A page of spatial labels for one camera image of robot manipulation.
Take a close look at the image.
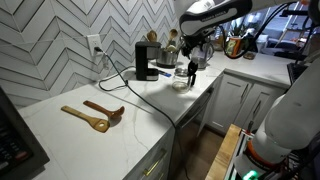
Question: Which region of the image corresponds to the steel utensil holder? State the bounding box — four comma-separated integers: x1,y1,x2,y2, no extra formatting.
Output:
155,46,180,69

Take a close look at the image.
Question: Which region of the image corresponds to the metal ladle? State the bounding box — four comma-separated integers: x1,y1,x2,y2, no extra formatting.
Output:
165,44,178,54

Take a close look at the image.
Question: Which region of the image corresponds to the wooden spoon narrow head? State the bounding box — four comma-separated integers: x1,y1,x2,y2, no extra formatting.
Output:
165,28,179,48

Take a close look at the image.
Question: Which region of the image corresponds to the small brown dish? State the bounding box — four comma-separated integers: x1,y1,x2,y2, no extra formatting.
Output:
242,49,258,61

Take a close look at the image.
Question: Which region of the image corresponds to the built-in dishwasher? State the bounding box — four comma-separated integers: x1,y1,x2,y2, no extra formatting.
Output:
173,87,216,180

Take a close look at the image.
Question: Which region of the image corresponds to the black drip coffee maker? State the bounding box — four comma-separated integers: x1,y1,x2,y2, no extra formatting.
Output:
134,40,162,82

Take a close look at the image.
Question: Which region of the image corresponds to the dark wooden spoon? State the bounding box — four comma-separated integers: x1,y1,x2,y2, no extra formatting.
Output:
82,100,126,121

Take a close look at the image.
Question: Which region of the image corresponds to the wooden topped robot cart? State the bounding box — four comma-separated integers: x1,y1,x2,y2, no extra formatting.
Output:
205,123,301,180

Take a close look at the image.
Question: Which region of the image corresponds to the wooden spoon round head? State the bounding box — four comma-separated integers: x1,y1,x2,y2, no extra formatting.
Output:
146,29,158,44

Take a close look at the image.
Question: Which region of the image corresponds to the glass coffee pot black lid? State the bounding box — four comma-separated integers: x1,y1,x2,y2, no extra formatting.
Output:
171,59,198,95

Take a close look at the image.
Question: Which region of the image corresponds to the long black power cable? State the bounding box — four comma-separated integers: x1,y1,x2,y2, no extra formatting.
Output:
94,47,191,180

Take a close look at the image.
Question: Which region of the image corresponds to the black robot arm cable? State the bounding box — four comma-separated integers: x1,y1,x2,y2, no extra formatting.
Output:
218,1,301,60

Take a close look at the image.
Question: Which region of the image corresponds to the light wooden slotted spatula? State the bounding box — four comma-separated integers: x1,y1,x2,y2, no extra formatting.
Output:
60,105,111,134

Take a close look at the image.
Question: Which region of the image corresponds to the black coffee maker cord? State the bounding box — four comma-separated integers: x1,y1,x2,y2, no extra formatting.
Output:
97,65,137,93

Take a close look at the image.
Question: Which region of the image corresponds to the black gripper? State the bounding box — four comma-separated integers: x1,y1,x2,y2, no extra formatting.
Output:
180,33,203,70

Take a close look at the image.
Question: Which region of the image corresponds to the white wall outlet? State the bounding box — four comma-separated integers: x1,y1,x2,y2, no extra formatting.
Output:
86,34,103,57

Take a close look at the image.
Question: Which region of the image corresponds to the brass drawer handle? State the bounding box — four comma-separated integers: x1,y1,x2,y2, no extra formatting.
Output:
143,148,168,177

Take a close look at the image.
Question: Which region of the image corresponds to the green orange can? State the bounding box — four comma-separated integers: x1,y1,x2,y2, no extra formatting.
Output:
225,35,243,58

